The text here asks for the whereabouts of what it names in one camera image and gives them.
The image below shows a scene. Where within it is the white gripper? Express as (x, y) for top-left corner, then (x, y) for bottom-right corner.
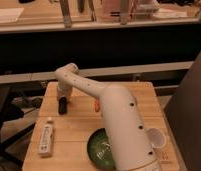
(57, 81), (73, 101)

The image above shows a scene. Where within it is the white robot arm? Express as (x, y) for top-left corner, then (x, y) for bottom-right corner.
(55, 63), (162, 171)

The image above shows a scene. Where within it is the green ceramic bowl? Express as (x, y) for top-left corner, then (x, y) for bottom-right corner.
(87, 128), (116, 170)

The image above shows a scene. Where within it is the white ceramic cup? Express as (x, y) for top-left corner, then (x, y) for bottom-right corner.
(147, 128), (166, 149)

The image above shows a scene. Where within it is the orange carrot toy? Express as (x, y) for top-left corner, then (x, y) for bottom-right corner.
(94, 100), (100, 112)

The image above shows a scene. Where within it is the white remote control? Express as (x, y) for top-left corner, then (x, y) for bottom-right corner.
(38, 117), (54, 157)

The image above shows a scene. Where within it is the white paper sheet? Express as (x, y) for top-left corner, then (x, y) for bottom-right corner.
(0, 8), (24, 24)

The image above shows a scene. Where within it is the dark panel at right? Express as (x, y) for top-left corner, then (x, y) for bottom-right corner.
(164, 51), (201, 171)

